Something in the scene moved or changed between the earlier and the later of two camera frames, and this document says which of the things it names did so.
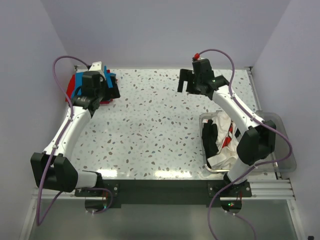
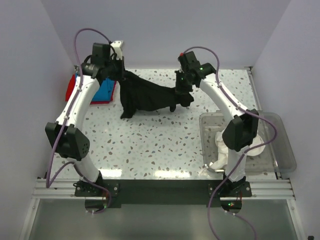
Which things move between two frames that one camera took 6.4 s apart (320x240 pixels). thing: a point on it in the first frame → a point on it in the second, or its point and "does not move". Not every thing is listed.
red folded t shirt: (70, 87) does not move
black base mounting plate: (166, 191) does not move
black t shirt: (209, 136) → (137, 95)
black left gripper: (111, 92) → (121, 74)
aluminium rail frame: (262, 190) does not move
